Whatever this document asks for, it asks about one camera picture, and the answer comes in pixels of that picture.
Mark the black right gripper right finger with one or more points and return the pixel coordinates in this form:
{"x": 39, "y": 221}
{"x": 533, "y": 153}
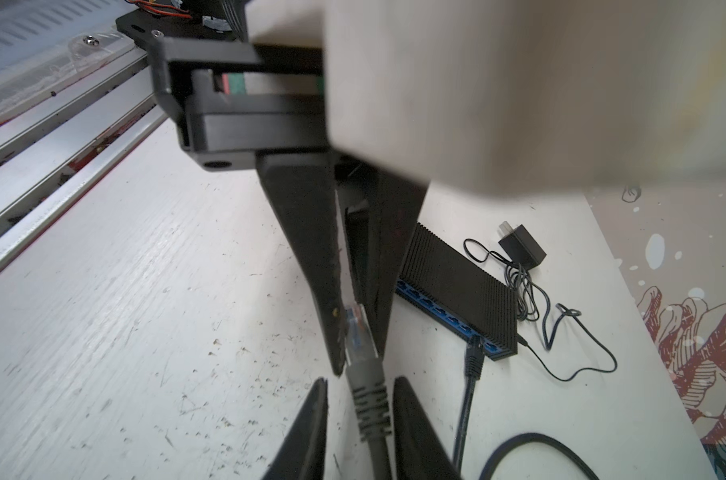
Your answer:
{"x": 418, "y": 451}

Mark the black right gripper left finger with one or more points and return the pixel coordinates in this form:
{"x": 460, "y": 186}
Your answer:
{"x": 302, "y": 453}

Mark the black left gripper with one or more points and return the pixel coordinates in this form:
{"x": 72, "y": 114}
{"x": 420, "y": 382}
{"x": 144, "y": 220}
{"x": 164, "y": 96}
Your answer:
{"x": 281, "y": 135}

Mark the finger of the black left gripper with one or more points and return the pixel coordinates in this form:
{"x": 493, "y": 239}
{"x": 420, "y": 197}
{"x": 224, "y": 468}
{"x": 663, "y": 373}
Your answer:
{"x": 394, "y": 205}

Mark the black network switch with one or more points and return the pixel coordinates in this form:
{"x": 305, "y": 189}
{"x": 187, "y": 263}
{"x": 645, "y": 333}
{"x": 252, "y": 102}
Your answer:
{"x": 458, "y": 294}

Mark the black power adapter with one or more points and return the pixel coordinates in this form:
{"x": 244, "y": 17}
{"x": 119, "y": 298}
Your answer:
{"x": 520, "y": 246}

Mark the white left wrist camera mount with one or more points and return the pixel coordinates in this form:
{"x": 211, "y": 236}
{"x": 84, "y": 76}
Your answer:
{"x": 505, "y": 97}

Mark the aluminium front rail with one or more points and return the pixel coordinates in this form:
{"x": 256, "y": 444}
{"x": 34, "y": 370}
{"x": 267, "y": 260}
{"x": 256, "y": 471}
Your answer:
{"x": 75, "y": 98}

